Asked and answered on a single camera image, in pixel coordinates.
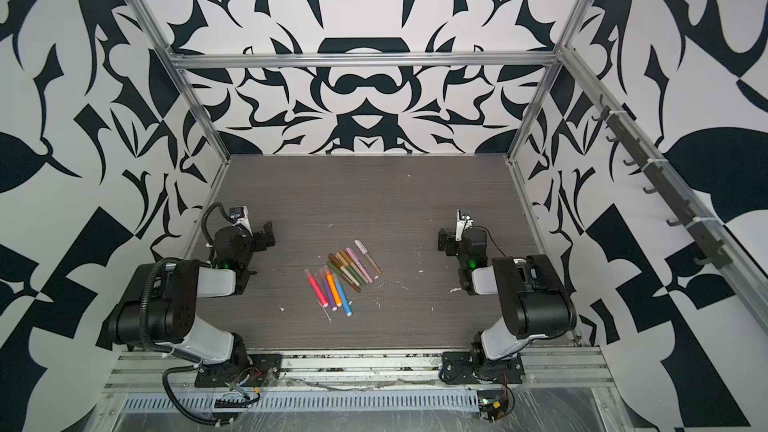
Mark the orange marker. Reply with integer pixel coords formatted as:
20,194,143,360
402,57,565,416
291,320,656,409
323,265,342,310

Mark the cream pen brown cap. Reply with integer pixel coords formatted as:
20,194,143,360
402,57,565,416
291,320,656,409
328,254,361,292

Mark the green pen tan cap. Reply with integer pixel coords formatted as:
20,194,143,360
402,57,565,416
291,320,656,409
339,250,368,284

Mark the tan pen ochre cap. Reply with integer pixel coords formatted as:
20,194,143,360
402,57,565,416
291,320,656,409
334,251,363,287

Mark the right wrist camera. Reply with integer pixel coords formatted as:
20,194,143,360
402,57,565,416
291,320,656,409
455,209,473,242

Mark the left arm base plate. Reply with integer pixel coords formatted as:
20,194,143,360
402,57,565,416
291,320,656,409
194,353,283,388

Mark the brown pen green cap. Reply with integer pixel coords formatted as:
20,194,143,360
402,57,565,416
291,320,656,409
326,261,361,293

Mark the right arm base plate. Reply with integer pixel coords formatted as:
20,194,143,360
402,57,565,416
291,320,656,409
438,352,525,385

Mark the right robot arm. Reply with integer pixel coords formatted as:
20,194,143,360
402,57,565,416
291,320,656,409
437,227,576,381

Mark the red marker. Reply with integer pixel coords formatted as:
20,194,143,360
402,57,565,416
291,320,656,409
304,268,329,308

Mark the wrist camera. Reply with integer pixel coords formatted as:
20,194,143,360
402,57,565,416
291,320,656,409
455,209,473,242
228,206,253,234

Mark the blue marker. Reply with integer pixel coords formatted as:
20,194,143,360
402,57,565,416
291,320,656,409
332,274,353,317

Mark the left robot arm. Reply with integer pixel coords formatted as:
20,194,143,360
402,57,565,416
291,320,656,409
107,202,276,387

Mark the pink pen purple cap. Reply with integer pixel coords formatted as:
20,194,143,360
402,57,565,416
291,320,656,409
345,247,373,283

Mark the white cable duct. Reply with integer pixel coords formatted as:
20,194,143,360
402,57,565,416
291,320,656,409
119,389,481,414

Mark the purple marker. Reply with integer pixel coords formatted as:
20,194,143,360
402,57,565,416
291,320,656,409
316,270,338,311

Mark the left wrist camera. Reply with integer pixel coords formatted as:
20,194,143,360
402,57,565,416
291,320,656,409
228,206,253,234

